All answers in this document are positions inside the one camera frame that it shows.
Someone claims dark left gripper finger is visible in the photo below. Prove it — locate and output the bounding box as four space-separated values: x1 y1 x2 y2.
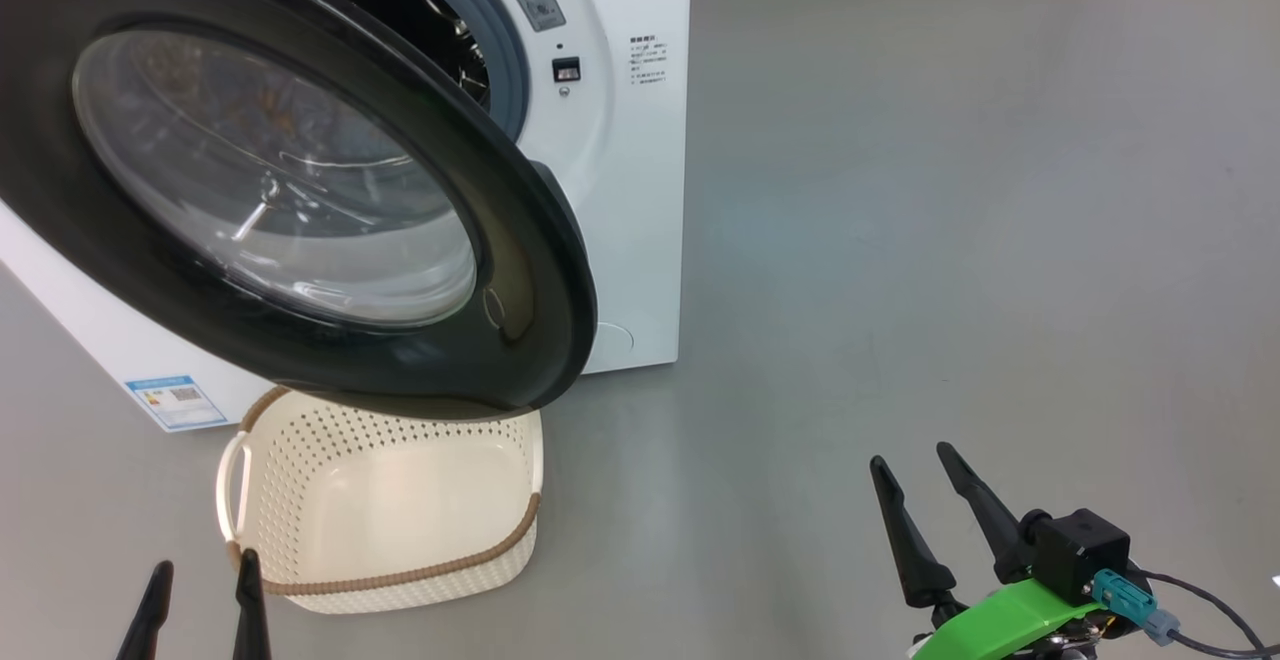
115 560 174 660
232 548 273 660

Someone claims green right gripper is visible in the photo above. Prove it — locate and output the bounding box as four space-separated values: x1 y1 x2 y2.
869 441 1106 660

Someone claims black round glass washer door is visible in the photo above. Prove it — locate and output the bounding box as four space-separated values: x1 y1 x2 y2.
0 0 599 421

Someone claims cream perforated laundry basket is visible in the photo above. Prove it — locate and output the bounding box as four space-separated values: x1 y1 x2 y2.
215 386 544 614

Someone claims white front-load washing machine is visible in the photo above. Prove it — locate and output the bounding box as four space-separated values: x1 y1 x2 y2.
0 0 693 433

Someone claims grey rubber door gasket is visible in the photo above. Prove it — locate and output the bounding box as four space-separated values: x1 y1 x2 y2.
350 0 531 141

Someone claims blue energy label sticker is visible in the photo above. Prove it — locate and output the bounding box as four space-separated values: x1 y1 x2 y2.
125 374 229 431

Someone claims small printed text label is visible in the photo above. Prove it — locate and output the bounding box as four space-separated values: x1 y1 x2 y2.
629 35 669 88

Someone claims teal cable connector plug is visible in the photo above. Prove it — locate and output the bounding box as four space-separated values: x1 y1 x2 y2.
1090 568 1181 646

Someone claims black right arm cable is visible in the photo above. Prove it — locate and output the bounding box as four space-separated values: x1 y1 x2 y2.
1140 570 1271 660

